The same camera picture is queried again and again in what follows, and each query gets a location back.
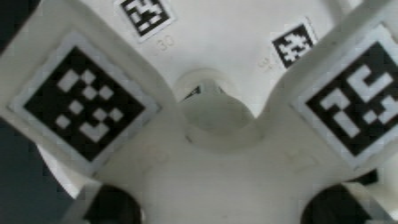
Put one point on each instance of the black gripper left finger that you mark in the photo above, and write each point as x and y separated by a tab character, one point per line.
104	206

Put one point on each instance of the white cross-shaped table base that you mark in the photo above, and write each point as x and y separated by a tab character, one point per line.
88	102

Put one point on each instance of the white round table top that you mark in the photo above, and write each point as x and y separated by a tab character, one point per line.
285	45

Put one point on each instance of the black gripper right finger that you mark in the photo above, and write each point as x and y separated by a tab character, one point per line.
344	205

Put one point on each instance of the white cylindrical table leg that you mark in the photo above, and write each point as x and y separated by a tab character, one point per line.
207	94

